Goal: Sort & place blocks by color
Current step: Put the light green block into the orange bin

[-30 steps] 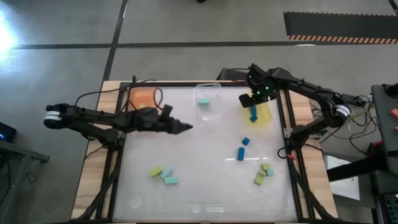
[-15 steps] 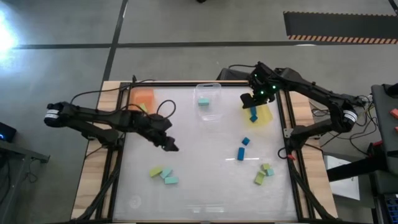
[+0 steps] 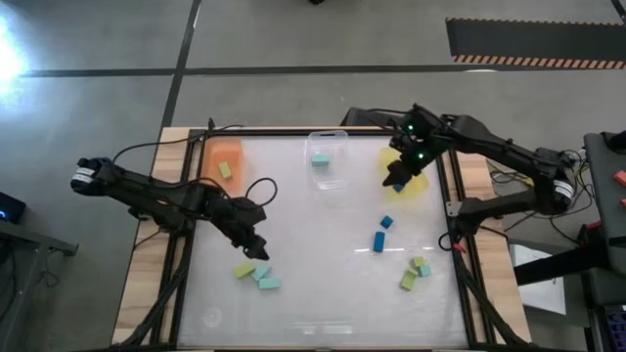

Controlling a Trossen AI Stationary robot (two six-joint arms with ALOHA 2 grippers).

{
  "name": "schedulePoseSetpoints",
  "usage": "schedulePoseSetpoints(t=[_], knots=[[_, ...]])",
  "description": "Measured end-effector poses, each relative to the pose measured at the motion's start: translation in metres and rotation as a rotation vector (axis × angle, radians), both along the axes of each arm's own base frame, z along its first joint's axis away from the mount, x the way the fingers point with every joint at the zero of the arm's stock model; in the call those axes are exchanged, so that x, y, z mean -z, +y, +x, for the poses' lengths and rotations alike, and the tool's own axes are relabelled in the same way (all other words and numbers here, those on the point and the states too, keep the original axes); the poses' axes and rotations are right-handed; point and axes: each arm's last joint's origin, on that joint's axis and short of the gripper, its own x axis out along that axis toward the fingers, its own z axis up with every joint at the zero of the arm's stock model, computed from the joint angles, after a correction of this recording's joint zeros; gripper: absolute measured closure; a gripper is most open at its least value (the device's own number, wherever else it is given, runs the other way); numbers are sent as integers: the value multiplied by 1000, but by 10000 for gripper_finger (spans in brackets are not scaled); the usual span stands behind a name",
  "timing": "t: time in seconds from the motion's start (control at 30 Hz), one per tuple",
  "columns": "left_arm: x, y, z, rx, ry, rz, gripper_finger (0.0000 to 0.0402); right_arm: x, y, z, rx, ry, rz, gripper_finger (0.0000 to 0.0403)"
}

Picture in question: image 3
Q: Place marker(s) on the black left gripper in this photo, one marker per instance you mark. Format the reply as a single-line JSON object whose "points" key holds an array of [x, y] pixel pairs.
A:
{"points": [[237, 220]]}

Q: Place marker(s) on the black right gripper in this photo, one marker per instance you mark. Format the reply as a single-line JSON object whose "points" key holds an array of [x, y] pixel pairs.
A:
{"points": [[420, 142]]}

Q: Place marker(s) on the blue foam triangular prism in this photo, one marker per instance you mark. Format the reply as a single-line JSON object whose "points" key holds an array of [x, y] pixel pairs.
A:
{"points": [[398, 188]]}

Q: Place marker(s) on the green foam block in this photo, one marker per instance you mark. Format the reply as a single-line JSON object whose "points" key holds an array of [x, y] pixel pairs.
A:
{"points": [[225, 170], [408, 280], [417, 261], [244, 270]]}

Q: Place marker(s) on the teal foam block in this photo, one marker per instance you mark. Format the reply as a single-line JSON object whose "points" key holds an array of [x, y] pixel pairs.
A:
{"points": [[269, 283], [424, 270], [320, 160], [260, 272]]}

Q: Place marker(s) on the small blue cube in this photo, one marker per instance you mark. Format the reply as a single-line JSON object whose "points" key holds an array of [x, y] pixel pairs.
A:
{"points": [[386, 222]]}

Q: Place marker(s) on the blue rectangular block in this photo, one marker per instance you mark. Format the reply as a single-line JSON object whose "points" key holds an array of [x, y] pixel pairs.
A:
{"points": [[379, 241]]}

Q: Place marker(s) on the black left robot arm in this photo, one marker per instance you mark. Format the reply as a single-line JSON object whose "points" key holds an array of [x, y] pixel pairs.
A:
{"points": [[147, 188]]}

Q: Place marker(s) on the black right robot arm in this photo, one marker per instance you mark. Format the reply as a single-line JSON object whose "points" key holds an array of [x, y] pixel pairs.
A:
{"points": [[508, 151]]}

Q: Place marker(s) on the yellow translucent plastic bin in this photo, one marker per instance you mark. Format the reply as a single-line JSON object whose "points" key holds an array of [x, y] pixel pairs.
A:
{"points": [[418, 188]]}

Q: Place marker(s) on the black box behind table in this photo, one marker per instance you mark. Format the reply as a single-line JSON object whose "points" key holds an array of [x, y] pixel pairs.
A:
{"points": [[371, 117]]}

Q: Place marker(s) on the orange translucent plastic bin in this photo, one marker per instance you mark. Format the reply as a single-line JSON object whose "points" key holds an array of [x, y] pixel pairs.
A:
{"points": [[215, 186]]}

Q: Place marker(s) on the clear plastic bin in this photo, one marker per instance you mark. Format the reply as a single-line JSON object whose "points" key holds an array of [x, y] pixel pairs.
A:
{"points": [[327, 181]]}

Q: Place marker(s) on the white paper sheet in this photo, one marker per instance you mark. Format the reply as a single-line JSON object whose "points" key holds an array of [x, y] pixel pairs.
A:
{"points": [[543, 288]]}

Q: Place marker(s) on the black hazard-striped floor mat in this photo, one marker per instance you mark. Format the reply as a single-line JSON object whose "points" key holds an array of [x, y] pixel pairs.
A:
{"points": [[533, 39]]}

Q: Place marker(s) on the black side table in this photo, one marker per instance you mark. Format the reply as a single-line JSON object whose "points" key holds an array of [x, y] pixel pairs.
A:
{"points": [[604, 195]]}

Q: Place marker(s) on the red block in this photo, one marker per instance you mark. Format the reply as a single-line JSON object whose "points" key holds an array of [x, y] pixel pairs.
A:
{"points": [[620, 177]]}

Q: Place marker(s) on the grey metal stand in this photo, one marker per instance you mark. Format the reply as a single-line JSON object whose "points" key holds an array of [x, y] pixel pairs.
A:
{"points": [[24, 274]]}

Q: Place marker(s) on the black device with blue light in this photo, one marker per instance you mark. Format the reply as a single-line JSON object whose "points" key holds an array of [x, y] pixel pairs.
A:
{"points": [[10, 207]]}

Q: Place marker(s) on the black keyboard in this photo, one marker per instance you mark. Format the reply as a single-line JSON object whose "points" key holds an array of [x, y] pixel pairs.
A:
{"points": [[616, 327]]}

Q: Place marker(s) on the silver metal bracket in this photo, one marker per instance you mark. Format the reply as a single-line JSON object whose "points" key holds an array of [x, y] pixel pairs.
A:
{"points": [[453, 208]]}

